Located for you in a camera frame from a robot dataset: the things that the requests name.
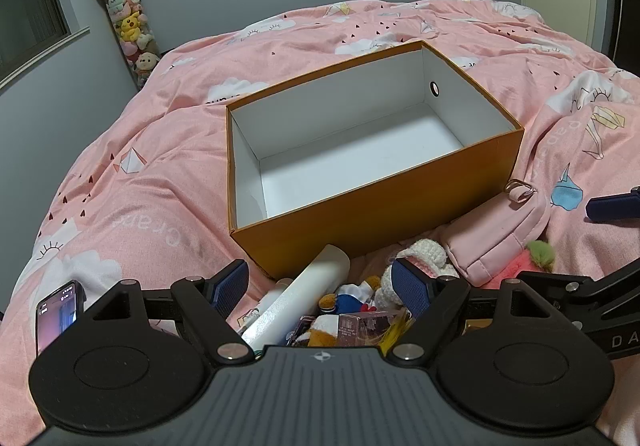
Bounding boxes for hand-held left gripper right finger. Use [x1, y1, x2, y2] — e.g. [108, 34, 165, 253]
[391, 259, 568, 367]

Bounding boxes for white crochet plush toy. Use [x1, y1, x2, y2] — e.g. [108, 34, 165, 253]
[372, 239, 458, 322]

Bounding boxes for orange cardboard box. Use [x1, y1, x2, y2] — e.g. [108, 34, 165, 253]
[226, 40, 525, 279]

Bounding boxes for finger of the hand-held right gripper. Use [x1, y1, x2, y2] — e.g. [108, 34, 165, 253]
[516, 256, 640, 327]
[586, 191, 640, 223]

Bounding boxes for small purple box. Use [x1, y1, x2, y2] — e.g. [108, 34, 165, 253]
[337, 311, 401, 349]

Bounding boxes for pink strawberry plush toy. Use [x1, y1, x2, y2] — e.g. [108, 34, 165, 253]
[487, 240, 557, 289]

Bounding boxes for duck plush toy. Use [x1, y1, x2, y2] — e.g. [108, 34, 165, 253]
[307, 276, 383, 347]

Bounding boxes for clear tube of plush toys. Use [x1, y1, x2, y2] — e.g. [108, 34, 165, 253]
[92, 0, 162, 90]

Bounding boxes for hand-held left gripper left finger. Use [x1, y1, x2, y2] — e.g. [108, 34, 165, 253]
[80, 260, 253, 364]

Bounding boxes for window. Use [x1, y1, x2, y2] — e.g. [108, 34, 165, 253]
[0, 0, 91, 87]

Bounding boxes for pink pouch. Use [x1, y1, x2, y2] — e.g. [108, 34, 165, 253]
[442, 180, 553, 284]

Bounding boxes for pink printed blanket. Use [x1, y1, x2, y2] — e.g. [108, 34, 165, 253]
[0, 0, 640, 446]

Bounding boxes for yellow fringed item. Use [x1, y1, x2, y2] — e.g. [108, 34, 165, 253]
[377, 313, 416, 357]

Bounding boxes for white cylindrical tube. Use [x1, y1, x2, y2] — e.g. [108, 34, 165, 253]
[241, 244, 351, 352]

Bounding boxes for smartphone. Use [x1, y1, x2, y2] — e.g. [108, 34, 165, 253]
[35, 280, 87, 357]

